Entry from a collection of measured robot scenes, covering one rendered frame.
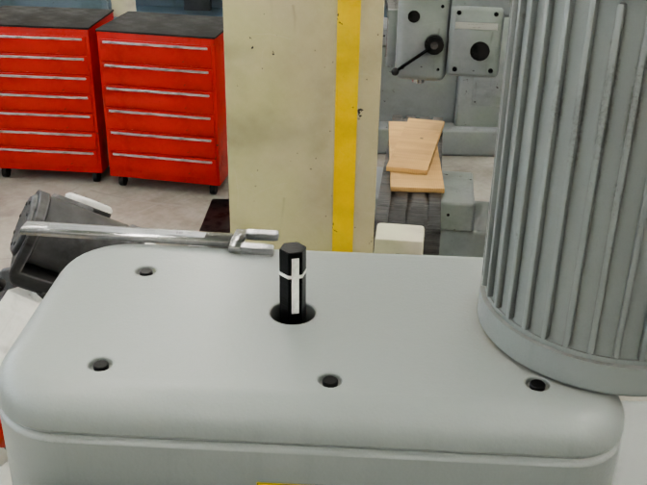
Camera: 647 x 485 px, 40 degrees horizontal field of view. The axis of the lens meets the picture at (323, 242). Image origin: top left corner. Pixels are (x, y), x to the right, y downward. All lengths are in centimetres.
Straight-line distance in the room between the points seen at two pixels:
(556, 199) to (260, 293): 27
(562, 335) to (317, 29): 183
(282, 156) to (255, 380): 190
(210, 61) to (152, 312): 463
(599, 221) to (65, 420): 39
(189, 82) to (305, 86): 300
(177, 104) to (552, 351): 491
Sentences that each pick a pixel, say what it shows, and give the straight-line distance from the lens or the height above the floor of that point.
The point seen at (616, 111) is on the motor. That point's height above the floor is 210.
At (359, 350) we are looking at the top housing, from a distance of 69.
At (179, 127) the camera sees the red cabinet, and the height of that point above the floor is 45.
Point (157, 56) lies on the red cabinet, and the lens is 545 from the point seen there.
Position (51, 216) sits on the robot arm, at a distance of 117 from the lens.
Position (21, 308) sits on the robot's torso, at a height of 169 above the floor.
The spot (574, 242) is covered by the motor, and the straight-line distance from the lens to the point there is 63.
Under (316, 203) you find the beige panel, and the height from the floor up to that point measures 122.
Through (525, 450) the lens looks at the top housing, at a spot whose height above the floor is 186.
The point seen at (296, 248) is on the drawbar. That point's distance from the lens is 71.
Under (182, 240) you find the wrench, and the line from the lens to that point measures 85.
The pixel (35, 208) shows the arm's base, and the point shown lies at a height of 180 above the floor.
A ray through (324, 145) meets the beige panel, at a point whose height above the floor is 139.
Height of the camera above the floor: 227
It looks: 27 degrees down
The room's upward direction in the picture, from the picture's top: 1 degrees clockwise
